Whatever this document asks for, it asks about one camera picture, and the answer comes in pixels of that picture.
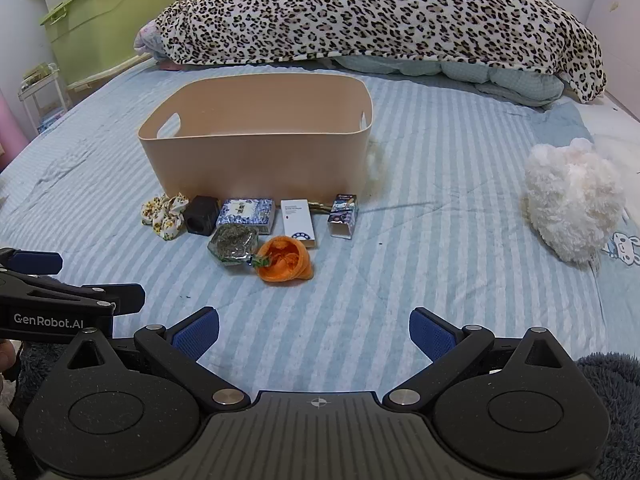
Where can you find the small gold wrapper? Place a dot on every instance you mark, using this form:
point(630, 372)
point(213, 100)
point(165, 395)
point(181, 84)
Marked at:
point(320, 206)

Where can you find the orange carrot plush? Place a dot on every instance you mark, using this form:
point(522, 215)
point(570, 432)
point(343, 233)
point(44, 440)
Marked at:
point(290, 261)

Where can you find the floral fabric scrunchie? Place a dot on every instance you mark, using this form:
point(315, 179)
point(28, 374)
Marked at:
point(164, 216)

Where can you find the small colourful open box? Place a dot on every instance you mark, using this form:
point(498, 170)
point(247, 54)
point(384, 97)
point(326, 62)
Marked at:
point(345, 216)

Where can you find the small black box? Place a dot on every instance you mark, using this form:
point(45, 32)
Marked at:
point(200, 216)

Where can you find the small white rack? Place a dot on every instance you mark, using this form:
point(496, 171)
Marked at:
point(34, 91)

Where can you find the beige plastic storage basket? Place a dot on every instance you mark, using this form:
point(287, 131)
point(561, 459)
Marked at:
point(250, 160)

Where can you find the green plastic storage bin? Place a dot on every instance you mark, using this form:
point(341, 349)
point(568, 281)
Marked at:
point(110, 15)

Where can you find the grey fluffy blanket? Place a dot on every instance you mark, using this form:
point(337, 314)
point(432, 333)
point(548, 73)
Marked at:
point(616, 400)

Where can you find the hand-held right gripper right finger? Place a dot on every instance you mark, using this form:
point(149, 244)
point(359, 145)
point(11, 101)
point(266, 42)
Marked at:
point(431, 336)

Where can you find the blue white patterned box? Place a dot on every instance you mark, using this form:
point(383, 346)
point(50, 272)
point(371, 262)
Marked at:
point(247, 210)

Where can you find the blue striped bed sheet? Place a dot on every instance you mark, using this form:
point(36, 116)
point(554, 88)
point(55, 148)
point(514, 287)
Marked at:
point(425, 260)

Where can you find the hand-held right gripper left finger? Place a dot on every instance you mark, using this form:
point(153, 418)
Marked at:
point(196, 336)

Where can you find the floral pillow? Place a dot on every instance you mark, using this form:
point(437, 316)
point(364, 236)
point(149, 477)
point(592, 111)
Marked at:
point(147, 37)

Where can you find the person's left hand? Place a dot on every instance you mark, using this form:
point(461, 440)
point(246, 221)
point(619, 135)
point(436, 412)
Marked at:
point(7, 357)

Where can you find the leopard print blanket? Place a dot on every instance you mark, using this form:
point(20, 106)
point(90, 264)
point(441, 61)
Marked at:
point(375, 10)

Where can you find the pink cloth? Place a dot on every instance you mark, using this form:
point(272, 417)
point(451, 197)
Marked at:
point(12, 135)

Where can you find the vacuum-packed green tea packet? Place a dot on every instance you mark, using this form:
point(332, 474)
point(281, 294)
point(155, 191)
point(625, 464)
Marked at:
point(232, 243)

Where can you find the white fluffy plush toy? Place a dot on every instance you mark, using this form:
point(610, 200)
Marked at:
point(570, 200)

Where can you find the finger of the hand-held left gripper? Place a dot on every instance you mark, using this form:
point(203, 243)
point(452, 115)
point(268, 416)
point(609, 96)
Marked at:
point(125, 296)
point(36, 262)

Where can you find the white rectangular box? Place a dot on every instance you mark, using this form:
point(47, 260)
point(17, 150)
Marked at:
point(296, 219)

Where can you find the light blue quilt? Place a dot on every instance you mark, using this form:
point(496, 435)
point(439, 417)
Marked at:
point(500, 78)

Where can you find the rabbit print sheet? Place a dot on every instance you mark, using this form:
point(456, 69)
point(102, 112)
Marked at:
point(623, 251)

